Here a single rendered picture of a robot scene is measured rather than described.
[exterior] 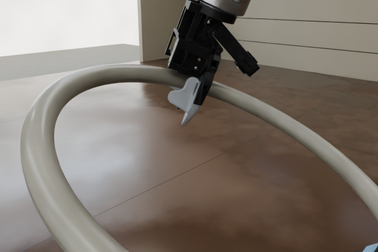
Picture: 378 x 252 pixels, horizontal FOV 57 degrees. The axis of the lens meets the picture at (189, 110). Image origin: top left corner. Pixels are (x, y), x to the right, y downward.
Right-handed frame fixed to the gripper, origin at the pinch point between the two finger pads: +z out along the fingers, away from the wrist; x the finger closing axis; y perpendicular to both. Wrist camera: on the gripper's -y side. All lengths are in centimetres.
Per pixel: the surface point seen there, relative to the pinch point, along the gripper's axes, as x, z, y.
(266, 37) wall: -644, 79, -319
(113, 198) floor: -141, 150, -22
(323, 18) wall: -557, -3, -367
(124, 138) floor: -254, 169, -35
